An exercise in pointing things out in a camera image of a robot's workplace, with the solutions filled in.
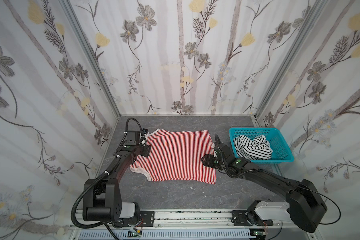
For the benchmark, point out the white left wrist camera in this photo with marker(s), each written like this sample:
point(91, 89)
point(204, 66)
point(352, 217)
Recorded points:
point(144, 135)

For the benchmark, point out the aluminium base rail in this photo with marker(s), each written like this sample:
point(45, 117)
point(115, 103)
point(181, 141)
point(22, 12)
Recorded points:
point(211, 219)

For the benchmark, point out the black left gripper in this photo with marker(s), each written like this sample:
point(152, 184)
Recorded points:
point(144, 150)

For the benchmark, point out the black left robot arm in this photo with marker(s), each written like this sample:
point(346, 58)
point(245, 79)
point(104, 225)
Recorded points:
point(102, 201)

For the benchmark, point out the black white striped tank top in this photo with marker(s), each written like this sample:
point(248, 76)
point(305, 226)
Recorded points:
point(257, 149)

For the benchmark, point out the red white striped tank top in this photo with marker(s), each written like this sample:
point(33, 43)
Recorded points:
point(176, 156)

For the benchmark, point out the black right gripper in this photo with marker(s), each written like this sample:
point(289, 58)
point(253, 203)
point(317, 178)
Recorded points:
point(214, 159)

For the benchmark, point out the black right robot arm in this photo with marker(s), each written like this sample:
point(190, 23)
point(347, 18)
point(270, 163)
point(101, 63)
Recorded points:
point(301, 205)

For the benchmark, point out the white slotted cable duct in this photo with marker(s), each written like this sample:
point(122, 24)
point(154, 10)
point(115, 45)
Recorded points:
point(186, 234)

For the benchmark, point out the teal plastic basket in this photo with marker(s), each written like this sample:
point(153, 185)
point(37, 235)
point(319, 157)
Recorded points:
point(281, 150)

